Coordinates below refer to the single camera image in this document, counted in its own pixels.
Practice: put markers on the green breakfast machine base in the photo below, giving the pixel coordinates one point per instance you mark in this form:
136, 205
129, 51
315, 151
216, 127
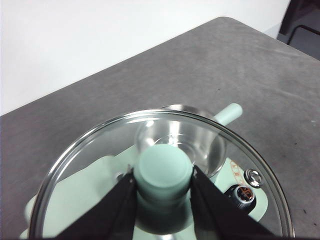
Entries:
257, 200

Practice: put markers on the glass lid with green knob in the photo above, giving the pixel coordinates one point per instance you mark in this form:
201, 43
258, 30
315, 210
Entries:
162, 167

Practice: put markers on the black metal frame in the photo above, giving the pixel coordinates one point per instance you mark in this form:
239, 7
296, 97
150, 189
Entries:
300, 25

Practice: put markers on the silver control knob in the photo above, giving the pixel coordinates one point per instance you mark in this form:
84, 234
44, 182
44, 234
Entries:
241, 195

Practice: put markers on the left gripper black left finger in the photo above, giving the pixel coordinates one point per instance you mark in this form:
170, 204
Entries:
112, 215

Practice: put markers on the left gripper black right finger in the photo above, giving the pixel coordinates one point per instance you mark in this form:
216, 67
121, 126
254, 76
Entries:
220, 212

